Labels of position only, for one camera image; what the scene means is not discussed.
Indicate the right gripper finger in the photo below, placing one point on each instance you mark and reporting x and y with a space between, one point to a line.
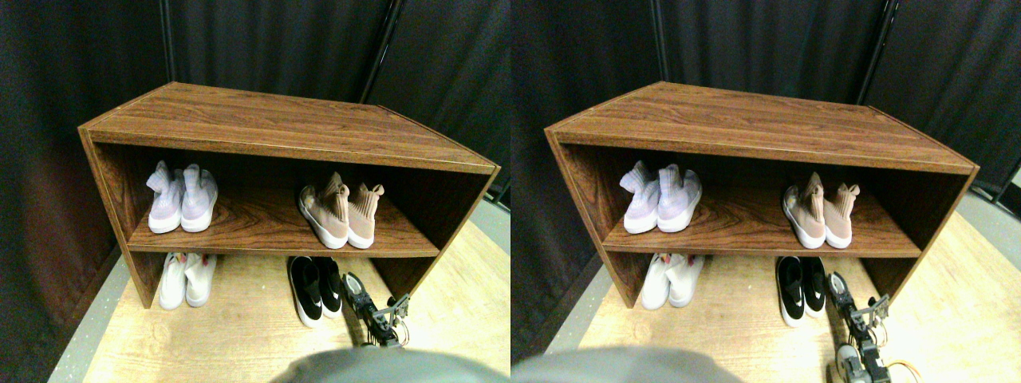
356 290
842 290

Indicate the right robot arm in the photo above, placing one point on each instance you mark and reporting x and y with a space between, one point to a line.
387 335
865 363

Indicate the white shoe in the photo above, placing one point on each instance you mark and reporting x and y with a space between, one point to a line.
171 286
656 286
200 283
686 283

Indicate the black curtain stand foot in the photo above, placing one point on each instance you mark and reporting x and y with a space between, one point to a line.
498 194
1003 185

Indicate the pale purple shoe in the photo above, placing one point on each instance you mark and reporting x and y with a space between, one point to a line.
640 209
680 207
165 209
199 207

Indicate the brown shoe rack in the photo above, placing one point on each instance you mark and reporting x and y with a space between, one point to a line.
758 124
279 124

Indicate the black curtain stand pole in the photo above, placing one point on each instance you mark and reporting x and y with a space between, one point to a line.
381 49
167 40
877 49
658 40

